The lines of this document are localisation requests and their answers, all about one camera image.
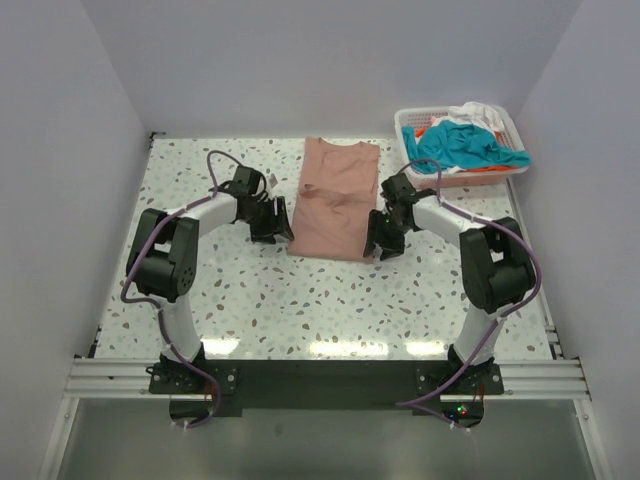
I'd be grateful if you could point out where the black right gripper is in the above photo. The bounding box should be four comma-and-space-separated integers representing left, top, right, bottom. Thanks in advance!
363, 208, 412, 261

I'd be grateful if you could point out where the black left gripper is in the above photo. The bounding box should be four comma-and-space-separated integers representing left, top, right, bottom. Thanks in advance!
242, 196, 294, 244

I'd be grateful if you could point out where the pink printed t-shirt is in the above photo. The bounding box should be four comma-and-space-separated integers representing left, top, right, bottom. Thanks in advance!
288, 137, 380, 263

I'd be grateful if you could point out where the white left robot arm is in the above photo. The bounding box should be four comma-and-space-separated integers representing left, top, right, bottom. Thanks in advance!
120, 165, 294, 397

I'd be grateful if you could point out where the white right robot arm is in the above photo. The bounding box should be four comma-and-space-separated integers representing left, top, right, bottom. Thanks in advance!
363, 173, 541, 406

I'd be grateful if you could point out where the teal t-shirt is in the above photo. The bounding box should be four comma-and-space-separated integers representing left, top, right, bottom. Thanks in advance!
401, 121, 532, 174

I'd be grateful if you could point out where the white t-shirt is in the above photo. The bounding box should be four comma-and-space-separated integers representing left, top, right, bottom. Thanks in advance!
431, 101, 505, 133

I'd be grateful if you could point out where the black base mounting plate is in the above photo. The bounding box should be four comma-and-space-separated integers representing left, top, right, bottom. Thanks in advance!
148, 357, 503, 429

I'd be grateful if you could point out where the aluminium rail frame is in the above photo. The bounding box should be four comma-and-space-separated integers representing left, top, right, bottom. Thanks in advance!
63, 358, 591, 400

